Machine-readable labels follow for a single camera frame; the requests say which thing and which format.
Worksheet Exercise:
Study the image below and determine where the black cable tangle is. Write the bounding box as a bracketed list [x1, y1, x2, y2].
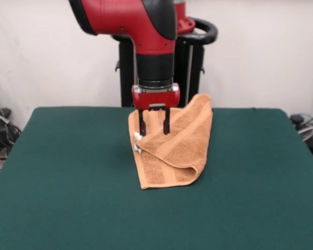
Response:
[0, 108, 23, 160]

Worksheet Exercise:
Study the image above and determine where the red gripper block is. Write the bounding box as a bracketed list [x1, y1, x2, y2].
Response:
[131, 83, 181, 137]

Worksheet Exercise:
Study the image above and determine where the tan terry towel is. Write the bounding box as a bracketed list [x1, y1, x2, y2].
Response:
[127, 93, 214, 190]

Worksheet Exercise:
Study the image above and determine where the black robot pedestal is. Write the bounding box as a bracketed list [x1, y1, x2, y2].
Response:
[111, 17, 219, 108]

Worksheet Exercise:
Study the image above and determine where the dark green table cloth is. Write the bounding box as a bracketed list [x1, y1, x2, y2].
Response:
[0, 106, 313, 250]

